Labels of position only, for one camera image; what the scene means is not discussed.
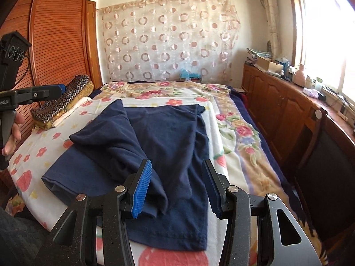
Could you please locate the wooden slatted wardrobe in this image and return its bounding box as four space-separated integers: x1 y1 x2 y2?
0 0 103 189

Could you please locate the yellow cloth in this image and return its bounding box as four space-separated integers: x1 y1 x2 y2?
35 82 95 130

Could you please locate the pink bottle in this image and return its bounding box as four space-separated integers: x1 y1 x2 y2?
292 64 306 86

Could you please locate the circle patterned sheer curtain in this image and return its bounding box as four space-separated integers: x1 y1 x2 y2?
96 0 240 82

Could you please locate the cardboard box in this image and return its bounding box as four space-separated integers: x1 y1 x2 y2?
255 56 285 74

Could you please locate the floral blanket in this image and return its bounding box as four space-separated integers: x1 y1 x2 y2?
91 80 319 266

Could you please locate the stack of folded cloths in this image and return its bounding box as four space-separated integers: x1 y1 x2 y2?
247 47 271 61

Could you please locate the window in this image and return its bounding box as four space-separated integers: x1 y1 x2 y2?
294 0 355 106

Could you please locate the teal box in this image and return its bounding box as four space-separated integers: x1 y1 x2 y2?
180 69 201 81

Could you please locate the dark chair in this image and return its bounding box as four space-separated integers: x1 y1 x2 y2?
288 111 355 250

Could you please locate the person's left hand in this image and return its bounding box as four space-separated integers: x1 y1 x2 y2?
1 113 22 156

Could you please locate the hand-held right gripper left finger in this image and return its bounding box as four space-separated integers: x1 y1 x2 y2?
33 158 152 266

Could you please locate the wooden cabinet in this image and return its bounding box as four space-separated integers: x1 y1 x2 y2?
241 62 355 172

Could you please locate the dark medallion patterned cloth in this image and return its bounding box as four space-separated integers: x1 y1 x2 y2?
30 74 93 124

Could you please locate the navy printed T-shirt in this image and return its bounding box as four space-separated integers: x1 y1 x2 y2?
41 99 210 252

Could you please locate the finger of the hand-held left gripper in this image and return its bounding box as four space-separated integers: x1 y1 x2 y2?
11 84 67 105

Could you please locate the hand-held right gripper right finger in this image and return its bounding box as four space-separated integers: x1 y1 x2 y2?
202 158 323 266

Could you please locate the person's dark clothing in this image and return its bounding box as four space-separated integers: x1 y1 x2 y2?
0 206 52 266

